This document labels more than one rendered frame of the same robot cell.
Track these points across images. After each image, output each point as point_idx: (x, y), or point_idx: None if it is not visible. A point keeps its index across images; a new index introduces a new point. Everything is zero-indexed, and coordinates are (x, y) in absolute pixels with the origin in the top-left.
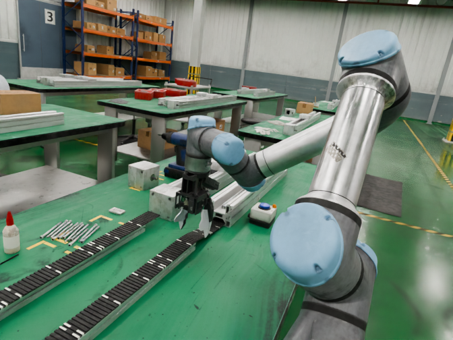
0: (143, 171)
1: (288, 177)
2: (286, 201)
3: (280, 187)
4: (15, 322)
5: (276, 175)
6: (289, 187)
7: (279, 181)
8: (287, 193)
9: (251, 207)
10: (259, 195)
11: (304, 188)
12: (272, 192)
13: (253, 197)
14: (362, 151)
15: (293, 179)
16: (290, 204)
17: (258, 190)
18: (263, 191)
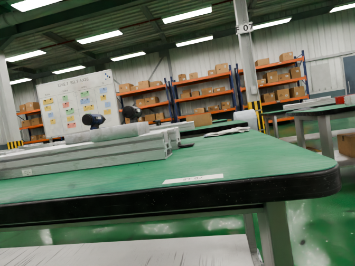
0: (58, 144)
1: (146, 163)
2: (24, 183)
3: (90, 170)
4: None
5: (86, 150)
6: (89, 173)
7: (117, 164)
8: (58, 178)
9: (7, 178)
10: (29, 169)
11: (90, 178)
12: (63, 173)
13: (9, 167)
14: None
15: (142, 165)
16: (8, 187)
17: (20, 161)
18: (44, 167)
